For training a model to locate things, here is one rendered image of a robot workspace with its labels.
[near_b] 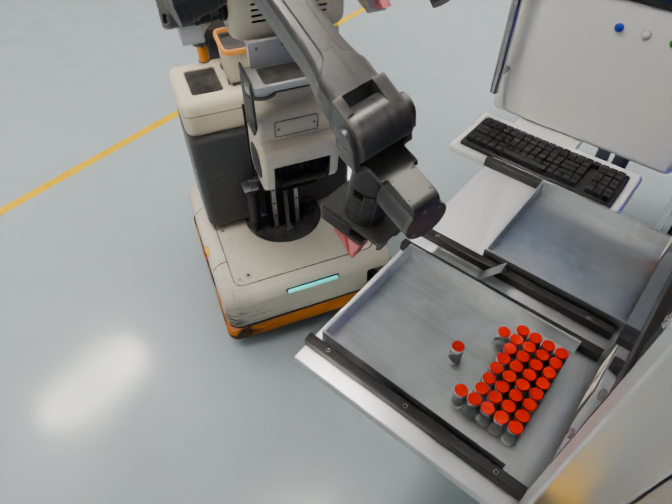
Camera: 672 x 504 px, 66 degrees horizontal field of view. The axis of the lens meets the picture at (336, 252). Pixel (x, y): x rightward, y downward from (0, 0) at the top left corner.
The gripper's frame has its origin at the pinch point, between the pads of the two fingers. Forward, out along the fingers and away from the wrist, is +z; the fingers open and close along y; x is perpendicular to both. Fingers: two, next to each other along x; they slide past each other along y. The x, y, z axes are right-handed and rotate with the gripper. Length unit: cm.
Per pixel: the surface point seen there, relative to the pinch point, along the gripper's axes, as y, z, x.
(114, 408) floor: -59, 119, -27
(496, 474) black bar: 34.1, 13.5, -6.6
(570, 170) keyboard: 14, 22, 73
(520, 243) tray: 16.3, 16.9, 37.7
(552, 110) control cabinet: 0, 20, 90
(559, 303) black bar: 28.3, 13.5, 27.0
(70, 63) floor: -273, 148, 88
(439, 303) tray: 11.9, 18.0, 14.6
